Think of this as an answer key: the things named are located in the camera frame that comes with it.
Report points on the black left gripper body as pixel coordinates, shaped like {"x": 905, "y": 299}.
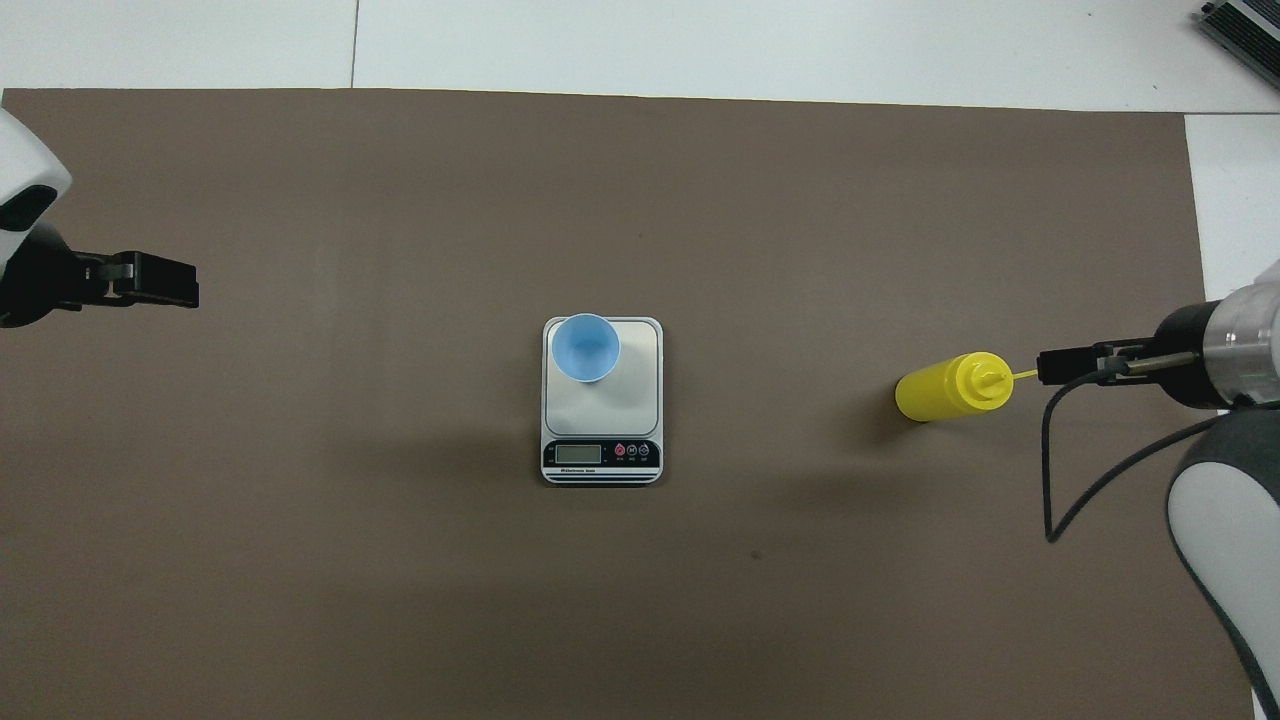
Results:
{"x": 45, "y": 285}

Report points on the yellow squeeze bottle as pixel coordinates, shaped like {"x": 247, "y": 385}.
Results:
{"x": 940, "y": 390}

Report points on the grey finned metal device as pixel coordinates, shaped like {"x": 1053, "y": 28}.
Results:
{"x": 1250, "y": 35}

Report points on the light blue plastic cup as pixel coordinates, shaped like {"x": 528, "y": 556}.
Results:
{"x": 586, "y": 348}

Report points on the silver digital kitchen scale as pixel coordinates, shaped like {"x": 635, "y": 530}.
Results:
{"x": 601, "y": 455}

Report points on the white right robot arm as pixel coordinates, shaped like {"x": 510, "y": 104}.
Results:
{"x": 1230, "y": 520}

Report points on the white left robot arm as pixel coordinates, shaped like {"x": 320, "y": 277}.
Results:
{"x": 25, "y": 160}

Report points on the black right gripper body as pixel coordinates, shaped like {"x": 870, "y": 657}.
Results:
{"x": 1185, "y": 335}

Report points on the brown table mat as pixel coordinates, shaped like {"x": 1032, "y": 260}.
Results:
{"x": 640, "y": 600}

